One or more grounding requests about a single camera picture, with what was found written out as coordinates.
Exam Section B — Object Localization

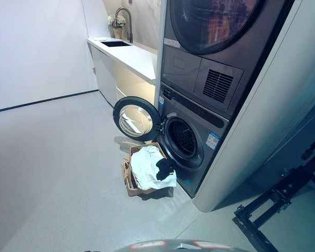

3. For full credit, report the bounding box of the white garment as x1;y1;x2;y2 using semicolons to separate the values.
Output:
130;145;177;190

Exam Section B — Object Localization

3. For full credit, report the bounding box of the grey front-load washing machine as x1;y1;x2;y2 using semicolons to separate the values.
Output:
154;81;230;199

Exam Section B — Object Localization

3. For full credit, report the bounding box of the brown wicker laundry basket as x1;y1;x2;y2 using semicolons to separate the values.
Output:
121;143;175;198

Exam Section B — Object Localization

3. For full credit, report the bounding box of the white appliance enclosure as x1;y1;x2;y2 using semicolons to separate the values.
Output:
154;0;315;213

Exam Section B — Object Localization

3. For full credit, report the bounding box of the grey front-load dryer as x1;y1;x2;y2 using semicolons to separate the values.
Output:
161;0;296;112

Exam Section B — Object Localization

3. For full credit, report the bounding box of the blue white energy label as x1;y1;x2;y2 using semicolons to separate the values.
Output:
206;132;220;151

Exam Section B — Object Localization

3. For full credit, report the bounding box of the potted white flower plant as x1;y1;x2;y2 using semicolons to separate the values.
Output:
107;14;126;39

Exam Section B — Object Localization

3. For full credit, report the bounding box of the brushed metal faucet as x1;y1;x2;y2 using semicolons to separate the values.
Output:
114;7;134;44

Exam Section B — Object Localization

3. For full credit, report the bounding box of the white counter cabinet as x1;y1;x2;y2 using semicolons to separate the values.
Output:
86;37;158;108

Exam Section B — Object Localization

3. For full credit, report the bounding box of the black garment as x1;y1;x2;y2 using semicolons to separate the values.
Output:
155;157;176;181

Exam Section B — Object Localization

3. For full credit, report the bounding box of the black recessed sink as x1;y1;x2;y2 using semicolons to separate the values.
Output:
99;40;133;48

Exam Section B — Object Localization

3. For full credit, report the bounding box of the black metal frame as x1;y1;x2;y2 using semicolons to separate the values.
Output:
232;131;315;252

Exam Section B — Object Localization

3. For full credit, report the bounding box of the round glass washer door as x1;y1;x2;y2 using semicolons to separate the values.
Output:
112;96;165;139

